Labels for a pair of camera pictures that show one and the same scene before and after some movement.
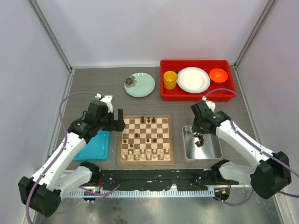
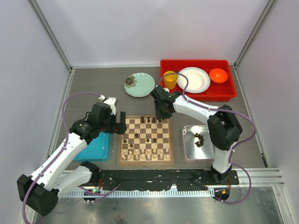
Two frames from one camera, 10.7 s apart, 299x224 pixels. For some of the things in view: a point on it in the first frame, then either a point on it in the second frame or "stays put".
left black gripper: [117, 125] stays put
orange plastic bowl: [217, 75] stays put
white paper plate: [193, 80] stays put
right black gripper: [195, 128] → [161, 116]
